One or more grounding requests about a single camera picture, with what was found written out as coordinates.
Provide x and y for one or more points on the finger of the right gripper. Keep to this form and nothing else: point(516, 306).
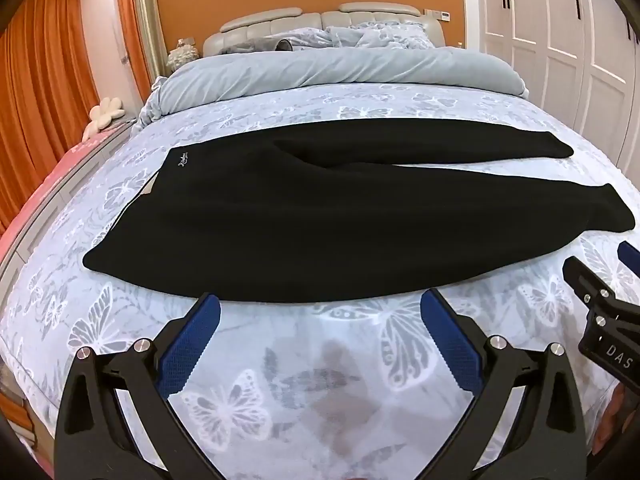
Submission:
point(585, 284)
point(629, 256)

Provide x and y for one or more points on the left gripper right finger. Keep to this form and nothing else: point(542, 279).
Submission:
point(547, 439)

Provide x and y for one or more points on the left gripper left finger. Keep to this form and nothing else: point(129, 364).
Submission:
point(92, 437)

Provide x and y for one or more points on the black pants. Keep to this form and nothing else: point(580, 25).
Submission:
point(350, 209)

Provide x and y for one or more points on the right hand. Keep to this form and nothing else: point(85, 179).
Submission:
point(615, 444)

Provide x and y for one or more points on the butterfly print bed cover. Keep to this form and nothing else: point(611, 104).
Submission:
point(329, 391)

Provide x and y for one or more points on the white wardrobe doors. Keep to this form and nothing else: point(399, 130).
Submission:
point(580, 62)

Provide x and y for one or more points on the grey folded duvet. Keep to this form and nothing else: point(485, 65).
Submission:
point(232, 76)

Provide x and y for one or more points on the pink blanket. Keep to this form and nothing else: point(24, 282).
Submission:
point(76, 167)

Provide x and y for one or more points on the white flower plush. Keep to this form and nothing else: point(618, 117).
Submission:
point(102, 115)

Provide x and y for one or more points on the butterfly print pillow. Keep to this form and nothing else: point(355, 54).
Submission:
point(393, 35)

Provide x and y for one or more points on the orange curtain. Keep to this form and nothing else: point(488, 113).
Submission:
point(47, 90)

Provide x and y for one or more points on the white bedside ornament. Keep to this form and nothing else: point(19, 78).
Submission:
point(184, 53)

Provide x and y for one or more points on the beige leather headboard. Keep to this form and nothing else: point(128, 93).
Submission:
point(275, 21)

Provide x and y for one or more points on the wall switch panel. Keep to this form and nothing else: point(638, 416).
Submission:
point(438, 15)

